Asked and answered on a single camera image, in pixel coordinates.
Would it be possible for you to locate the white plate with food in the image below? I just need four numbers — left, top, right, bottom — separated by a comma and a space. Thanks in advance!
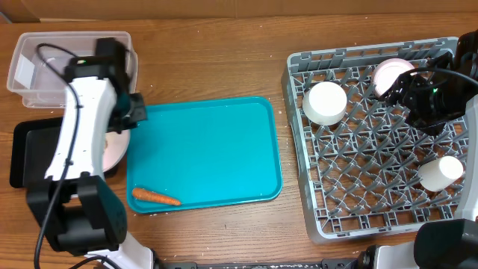
102, 130, 131, 173

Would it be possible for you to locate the pink rimmed bowl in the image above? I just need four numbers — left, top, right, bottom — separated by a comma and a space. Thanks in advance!
371, 58, 415, 98

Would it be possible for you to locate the white paper cup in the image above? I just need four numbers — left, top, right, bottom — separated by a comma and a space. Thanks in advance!
418, 156, 464, 192

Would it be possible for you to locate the white bowl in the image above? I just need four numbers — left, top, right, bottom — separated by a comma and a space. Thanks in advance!
302, 81, 347, 126

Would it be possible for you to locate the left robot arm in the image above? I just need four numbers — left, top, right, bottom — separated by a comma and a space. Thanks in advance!
26, 37, 162, 268

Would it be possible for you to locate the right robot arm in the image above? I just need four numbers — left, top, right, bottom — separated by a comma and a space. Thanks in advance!
356, 32, 477, 268

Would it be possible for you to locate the grey dishwasher rack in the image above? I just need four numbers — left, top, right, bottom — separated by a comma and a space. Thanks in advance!
282, 37, 470, 244

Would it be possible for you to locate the orange carrot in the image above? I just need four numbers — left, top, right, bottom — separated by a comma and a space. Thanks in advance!
132, 188, 181, 206

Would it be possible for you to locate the teal serving tray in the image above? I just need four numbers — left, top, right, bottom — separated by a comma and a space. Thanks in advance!
126, 96, 283, 214

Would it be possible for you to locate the clear plastic bin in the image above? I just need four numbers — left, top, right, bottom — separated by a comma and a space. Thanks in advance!
7, 31, 138, 108

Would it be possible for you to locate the black plastic tray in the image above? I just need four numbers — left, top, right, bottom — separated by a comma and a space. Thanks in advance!
10, 117, 63, 188

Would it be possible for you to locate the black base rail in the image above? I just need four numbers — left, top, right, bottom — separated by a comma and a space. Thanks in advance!
159, 258, 358, 269

